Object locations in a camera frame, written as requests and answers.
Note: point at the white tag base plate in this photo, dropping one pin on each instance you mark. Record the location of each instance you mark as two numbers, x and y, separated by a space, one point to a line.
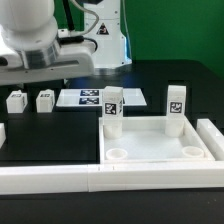
70 98

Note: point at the white obstacle bar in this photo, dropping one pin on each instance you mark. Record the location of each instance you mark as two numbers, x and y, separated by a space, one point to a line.
212 137
2 134
92 178

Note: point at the white left obstacle bar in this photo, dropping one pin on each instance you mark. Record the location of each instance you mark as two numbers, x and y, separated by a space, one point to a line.
2 134

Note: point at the white right obstacle bar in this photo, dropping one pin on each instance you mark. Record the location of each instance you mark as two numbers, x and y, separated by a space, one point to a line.
212 137

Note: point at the white square tabletop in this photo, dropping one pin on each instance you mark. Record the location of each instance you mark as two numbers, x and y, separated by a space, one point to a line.
144 140

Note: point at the white front obstacle bar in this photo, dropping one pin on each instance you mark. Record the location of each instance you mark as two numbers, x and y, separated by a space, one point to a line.
92 178

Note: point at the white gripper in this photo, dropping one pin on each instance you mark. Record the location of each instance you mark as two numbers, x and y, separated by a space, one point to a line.
74 60

